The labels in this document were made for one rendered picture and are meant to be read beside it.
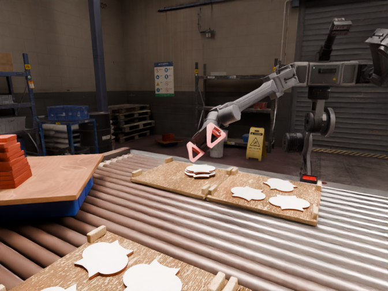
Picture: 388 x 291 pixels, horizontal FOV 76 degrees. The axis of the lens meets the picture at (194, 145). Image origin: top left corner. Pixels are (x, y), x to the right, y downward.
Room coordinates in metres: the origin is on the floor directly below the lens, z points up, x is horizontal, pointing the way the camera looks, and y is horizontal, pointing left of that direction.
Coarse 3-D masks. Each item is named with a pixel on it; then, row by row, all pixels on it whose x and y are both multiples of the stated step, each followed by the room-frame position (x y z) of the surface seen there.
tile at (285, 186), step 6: (270, 180) 1.09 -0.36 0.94; (276, 180) 1.09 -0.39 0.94; (282, 180) 1.09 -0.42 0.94; (288, 180) 1.09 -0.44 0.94; (270, 186) 1.02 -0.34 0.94; (276, 186) 1.01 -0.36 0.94; (282, 186) 1.01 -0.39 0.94; (288, 186) 1.01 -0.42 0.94; (294, 186) 1.01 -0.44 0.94; (288, 192) 0.97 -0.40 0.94
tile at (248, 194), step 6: (246, 186) 1.01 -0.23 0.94; (234, 192) 0.95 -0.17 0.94; (240, 192) 0.95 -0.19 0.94; (246, 192) 0.95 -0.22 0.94; (252, 192) 0.95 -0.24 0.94; (258, 192) 0.95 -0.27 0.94; (240, 198) 0.91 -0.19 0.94; (246, 198) 0.90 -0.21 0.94; (252, 198) 0.90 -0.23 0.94; (258, 198) 0.90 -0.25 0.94; (264, 198) 0.91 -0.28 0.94
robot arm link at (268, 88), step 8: (264, 80) 1.17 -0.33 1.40; (272, 80) 1.15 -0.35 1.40; (264, 88) 1.11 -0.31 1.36; (272, 88) 1.13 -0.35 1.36; (248, 96) 1.04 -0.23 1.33; (256, 96) 1.06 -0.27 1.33; (264, 96) 1.10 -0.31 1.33; (272, 96) 1.17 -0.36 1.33; (224, 104) 1.01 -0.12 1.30; (232, 104) 0.98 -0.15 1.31; (240, 104) 1.00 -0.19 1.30; (248, 104) 1.03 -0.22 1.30; (240, 112) 1.00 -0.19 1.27
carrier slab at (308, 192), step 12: (228, 180) 1.11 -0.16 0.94; (240, 180) 1.11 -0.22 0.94; (252, 180) 1.11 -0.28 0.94; (264, 180) 1.11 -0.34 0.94; (216, 192) 0.97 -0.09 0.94; (228, 192) 0.97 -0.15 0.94; (264, 192) 0.97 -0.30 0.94; (276, 192) 0.97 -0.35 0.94; (300, 192) 0.97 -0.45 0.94; (312, 192) 0.97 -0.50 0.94; (228, 204) 0.89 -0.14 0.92; (240, 204) 0.86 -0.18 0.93; (252, 204) 0.86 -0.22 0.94; (264, 204) 0.86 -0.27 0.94; (312, 204) 0.86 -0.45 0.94; (276, 216) 0.80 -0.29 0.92; (288, 216) 0.78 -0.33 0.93; (300, 216) 0.78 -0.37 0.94
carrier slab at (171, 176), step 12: (156, 168) 1.29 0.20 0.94; (168, 168) 1.29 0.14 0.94; (180, 168) 1.29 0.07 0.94; (132, 180) 1.13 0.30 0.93; (144, 180) 1.11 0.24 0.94; (156, 180) 1.11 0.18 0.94; (168, 180) 1.11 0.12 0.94; (180, 180) 1.11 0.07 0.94; (192, 180) 1.11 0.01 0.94; (204, 180) 1.11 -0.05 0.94; (216, 180) 1.11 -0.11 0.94; (180, 192) 0.99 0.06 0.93; (192, 192) 0.97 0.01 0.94
